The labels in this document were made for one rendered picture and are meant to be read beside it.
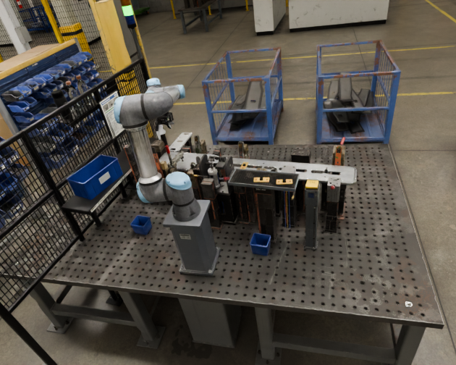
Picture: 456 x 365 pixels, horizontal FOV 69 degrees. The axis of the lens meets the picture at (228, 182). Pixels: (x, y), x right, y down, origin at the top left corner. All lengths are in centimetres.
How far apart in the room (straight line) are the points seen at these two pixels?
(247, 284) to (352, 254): 62
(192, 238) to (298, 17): 853
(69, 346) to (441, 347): 253
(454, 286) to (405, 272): 100
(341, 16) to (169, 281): 871
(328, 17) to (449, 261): 771
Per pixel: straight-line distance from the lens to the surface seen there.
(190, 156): 244
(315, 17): 983
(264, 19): 988
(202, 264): 193
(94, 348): 284
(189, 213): 171
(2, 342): 330
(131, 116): 153
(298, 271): 195
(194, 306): 220
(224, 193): 208
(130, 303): 231
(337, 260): 202
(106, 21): 281
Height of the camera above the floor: 223
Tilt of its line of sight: 36 degrees down
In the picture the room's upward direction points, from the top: 10 degrees counter-clockwise
